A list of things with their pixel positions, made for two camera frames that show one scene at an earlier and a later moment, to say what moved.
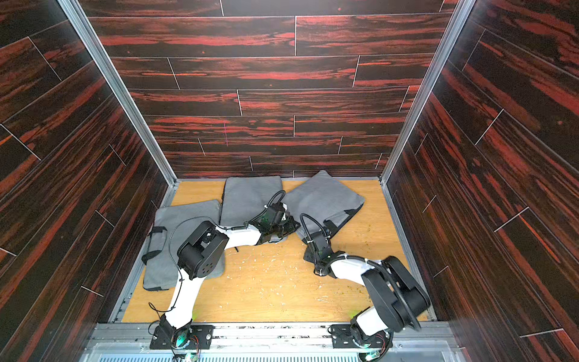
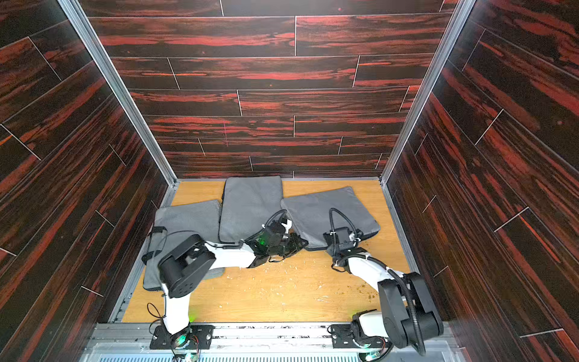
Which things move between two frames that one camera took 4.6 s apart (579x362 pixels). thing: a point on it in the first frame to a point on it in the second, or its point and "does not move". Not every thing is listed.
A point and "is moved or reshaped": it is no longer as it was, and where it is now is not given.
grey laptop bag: [173, 224] does not move
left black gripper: [290, 221] to [292, 239]
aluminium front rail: [268, 342] does not move
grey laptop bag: [244, 197] does not move
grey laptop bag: [319, 200] is moved or reshaped
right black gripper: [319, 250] to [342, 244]
